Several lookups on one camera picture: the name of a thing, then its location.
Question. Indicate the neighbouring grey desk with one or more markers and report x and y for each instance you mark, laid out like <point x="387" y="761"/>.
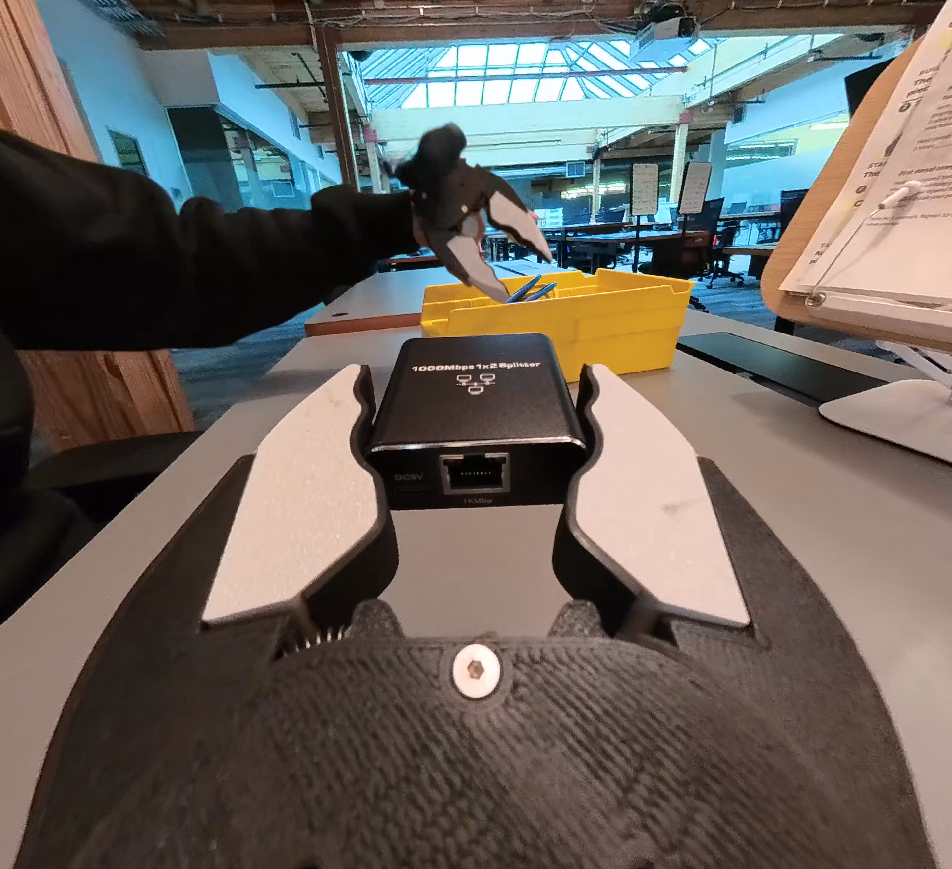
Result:
<point x="372" y="303"/>

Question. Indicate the yellow plastic bin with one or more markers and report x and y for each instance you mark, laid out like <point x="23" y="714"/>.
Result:
<point x="610" y="318"/>

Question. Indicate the black office chair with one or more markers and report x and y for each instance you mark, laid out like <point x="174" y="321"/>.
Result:
<point x="692" y="236"/>

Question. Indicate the instruction sheet on wooden stand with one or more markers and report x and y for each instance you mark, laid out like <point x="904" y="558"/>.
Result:
<point x="892" y="214"/>

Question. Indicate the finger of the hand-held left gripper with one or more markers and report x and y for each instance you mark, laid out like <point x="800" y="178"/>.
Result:
<point x="517" y="214"/>
<point x="472" y="259"/>

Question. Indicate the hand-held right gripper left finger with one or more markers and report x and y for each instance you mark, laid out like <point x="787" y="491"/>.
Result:
<point x="297" y="512"/>

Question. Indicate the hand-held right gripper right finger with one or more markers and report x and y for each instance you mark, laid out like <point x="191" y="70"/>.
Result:
<point x="647" y="512"/>

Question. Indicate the white ceiling projector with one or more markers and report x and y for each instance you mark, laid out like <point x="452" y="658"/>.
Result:
<point x="662" y="36"/>

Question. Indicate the black network splitter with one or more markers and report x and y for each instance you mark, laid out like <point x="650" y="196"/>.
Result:
<point x="476" y="408"/>

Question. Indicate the wooden post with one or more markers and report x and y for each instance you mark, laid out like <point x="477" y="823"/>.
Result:
<point x="44" y="65"/>

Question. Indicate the person's left forearm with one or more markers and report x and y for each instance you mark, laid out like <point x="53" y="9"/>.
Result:
<point x="186" y="266"/>

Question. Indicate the white board on stand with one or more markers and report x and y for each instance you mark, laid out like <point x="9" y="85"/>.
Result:
<point x="695" y="186"/>
<point x="645" y="188"/>

